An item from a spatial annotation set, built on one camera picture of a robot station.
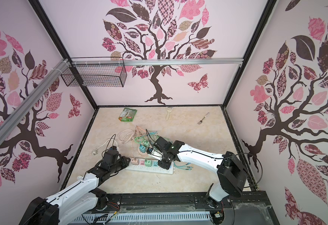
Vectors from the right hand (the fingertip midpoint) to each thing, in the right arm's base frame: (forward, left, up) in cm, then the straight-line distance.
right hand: (162, 159), depth 82 cm
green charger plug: (-2, +8, -1) cm, 9 cm away
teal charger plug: (-1, +5, -5) cm, 7 cm away
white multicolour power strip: (-3, +13, -5) cm, 15 cm away
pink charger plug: (-1, +16, 0) cm, 16 cm away
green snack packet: (+42, +30, -7) cm, 52 cm away
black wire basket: (+74, +58, +10) cm, 95 cm away
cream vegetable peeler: (+48, -5, -7) cm, 48 cm away
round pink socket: (+7, +14, -5) cm, 16 cm away
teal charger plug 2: (+8, +13, -1) cm, 15 cm away
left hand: (+1, +21, -6) cm, 22 cm away
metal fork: (+35, -30, -8) cm, 47 cm away
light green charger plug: (+11, +11, -1) cm, 16 cm away
